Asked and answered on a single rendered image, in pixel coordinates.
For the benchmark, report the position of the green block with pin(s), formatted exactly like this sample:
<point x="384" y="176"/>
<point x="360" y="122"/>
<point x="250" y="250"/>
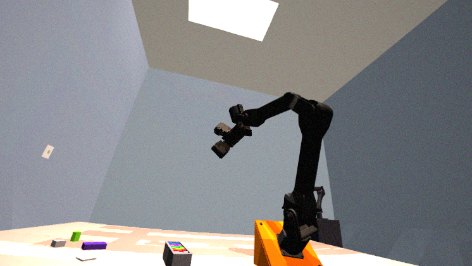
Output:
<point x="75" y="236"/>

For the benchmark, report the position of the purple rectangular block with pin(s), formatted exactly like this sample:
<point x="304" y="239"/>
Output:
<point x="93" y="245"/>

